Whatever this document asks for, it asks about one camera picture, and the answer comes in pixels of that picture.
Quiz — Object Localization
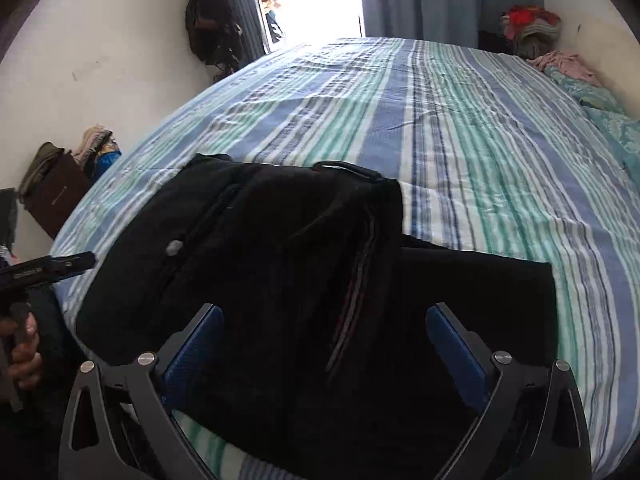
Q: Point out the left hand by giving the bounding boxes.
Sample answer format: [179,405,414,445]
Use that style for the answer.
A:
[8,313,42,390]

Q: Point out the blue-grey left curtain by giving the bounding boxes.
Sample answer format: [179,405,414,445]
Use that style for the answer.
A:
[232,0,270,64]

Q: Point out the dark hanging bags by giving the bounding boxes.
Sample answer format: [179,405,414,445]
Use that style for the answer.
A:
[184,0,243,82]

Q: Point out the red and grey clothes pile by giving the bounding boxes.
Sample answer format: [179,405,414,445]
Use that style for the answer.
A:
[499,6,562,60]

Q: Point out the pink cloth on bed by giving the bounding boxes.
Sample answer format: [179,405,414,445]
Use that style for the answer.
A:
[527,50,602,87]

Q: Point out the teal patterned pillow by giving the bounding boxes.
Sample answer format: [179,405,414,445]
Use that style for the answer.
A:
[584,107,640,188]

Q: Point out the dark brown wooden cabinet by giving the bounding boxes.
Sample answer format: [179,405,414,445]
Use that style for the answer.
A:
[25,153,91,240]

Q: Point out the black pants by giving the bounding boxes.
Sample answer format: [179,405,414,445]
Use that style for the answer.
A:
[75,156,559,479]

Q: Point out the colourful clothes pile on cabinet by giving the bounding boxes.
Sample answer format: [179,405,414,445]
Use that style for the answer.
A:
[72,125,122,182]

